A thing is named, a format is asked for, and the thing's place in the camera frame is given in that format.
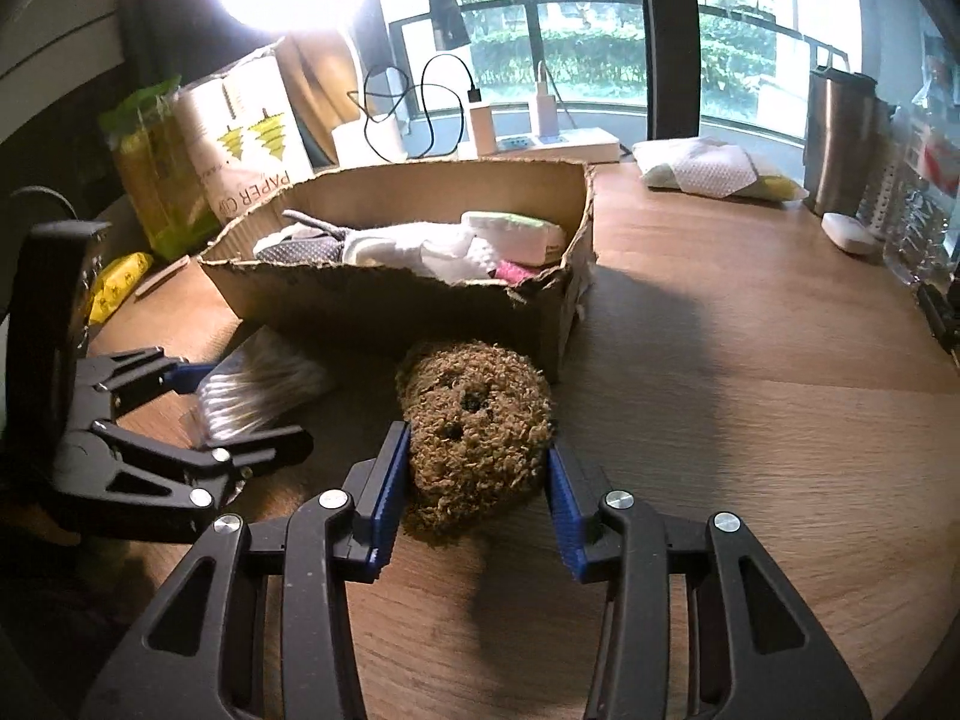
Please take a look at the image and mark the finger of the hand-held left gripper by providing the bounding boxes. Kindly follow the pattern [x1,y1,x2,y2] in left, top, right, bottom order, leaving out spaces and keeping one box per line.
[75,347,216,421]
[56,420,314,539]

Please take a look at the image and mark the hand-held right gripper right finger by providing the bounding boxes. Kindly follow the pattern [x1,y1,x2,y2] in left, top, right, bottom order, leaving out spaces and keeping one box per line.
[546,444,875,720]

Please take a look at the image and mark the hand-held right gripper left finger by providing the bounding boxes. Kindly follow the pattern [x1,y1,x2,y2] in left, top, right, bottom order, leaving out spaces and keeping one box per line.
[79,420,412,720]

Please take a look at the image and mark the cotton swab pack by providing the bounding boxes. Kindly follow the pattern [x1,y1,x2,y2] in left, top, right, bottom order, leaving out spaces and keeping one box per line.
[191,326,335,443]

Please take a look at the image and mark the brown curly plush toy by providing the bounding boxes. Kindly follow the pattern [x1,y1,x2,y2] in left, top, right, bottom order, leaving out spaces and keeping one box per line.
[395,341,560,541]

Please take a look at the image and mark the grey dotted sock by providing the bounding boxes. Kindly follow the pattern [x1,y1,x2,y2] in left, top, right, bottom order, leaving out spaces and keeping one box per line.
[253,210,353,265]

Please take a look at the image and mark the cardboard box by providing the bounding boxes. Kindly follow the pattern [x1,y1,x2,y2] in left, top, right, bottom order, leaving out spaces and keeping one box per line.
[196,159,599,383]

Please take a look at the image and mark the white cloth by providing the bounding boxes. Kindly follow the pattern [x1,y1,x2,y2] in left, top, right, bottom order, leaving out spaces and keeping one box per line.
[341,223,496,282]

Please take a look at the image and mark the pink plush toy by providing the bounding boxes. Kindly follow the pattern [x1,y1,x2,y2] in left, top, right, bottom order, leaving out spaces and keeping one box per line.
[491,261,556,287]

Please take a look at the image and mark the white green tissue pack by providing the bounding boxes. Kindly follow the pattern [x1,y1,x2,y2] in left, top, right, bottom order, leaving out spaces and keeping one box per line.
[460,210,567,265]

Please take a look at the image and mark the yellow packet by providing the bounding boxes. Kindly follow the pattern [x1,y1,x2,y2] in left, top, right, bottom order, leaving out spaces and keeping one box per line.
[88,253,155,327]

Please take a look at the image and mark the small wooden stick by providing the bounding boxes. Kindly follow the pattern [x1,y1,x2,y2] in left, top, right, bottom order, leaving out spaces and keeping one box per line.
[135,255,192,295]

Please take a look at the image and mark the green cup pack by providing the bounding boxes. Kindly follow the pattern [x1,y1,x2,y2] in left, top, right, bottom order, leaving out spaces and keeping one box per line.
[101,75,222,260]

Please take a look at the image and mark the clear paper cup pack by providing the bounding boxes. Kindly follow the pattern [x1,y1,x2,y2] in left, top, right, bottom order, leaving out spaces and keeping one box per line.
[174,45,312,226]

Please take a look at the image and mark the white desk lamp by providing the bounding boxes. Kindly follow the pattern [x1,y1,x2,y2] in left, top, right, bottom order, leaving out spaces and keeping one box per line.
[214,0,410,166]

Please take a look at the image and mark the brown curtain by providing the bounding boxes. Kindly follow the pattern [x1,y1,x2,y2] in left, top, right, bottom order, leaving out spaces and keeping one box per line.
[285,30,361,166]

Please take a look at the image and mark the white power strip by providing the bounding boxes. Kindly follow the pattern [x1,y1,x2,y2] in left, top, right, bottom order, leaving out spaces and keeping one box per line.
[480,127,622,164]

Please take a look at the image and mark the white earbud case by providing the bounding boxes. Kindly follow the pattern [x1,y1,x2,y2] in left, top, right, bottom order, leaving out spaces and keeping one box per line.
[821,211,880,254]

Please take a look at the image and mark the black key bunch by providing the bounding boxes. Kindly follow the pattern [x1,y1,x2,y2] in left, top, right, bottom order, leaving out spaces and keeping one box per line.
[919,281,960,368]

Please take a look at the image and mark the hanging black trousers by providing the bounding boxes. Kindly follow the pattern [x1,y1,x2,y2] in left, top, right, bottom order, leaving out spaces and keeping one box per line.
[424,0,470,50]

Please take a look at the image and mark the stainless steel tumbler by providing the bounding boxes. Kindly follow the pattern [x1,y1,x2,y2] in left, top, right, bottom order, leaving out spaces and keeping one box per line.
[804,66,897,218]

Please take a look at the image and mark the clear water bottle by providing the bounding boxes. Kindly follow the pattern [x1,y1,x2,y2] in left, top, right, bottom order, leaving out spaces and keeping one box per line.
[892,90,960,286]

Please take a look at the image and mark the black balcony railing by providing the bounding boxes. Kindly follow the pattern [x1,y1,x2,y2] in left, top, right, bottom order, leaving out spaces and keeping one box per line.
[390,0,848,143]

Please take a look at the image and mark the black charging cable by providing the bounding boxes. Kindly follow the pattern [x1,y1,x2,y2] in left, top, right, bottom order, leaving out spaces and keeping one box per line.
[349,54,481,162]

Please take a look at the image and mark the white charger with black cable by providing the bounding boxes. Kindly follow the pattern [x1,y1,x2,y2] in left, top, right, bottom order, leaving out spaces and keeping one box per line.
[469,88,500,155]

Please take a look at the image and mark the dark window frame post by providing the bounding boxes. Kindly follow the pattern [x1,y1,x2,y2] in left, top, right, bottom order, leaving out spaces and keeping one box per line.
[634,0,702,140]

